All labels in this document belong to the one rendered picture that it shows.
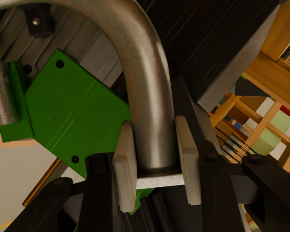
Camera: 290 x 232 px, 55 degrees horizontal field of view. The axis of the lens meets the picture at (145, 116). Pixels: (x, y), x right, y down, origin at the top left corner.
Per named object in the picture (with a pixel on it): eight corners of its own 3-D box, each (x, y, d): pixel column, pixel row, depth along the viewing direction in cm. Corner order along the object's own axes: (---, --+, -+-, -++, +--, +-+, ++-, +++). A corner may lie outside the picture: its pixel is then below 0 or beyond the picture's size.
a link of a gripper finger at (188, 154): (182, 152, 14) (198, 150, 13) (173, 115, 20) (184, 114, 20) (188, 206, 14) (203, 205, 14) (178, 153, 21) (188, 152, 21)
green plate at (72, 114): (35, 111, 45) (137, 191, 45) (6, 118, 37) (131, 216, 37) (77, 53, 43) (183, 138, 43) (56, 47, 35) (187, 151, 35)
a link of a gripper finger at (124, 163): (135, 212, 14) (120, 214, 14) (138, 158, 21) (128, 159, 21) (126, 159, 14) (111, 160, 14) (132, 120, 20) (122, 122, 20)
